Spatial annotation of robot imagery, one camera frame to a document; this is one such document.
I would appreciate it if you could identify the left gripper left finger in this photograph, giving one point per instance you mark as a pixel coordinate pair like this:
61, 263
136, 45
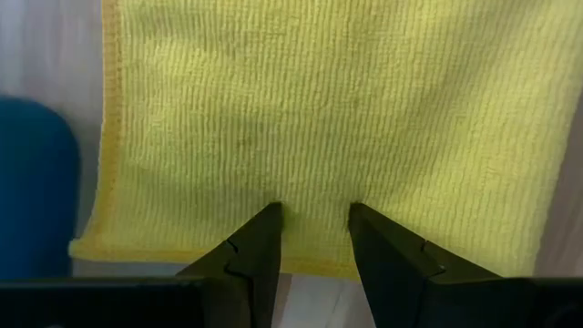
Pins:
205, 300

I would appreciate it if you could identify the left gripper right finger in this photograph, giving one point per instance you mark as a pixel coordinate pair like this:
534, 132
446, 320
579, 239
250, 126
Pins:
432, 300

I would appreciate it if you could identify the yellow microfiber towel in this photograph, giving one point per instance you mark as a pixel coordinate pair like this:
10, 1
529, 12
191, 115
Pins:
319, 114

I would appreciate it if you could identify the teal plastic bin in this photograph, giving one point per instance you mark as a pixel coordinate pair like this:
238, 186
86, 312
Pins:
36, 191

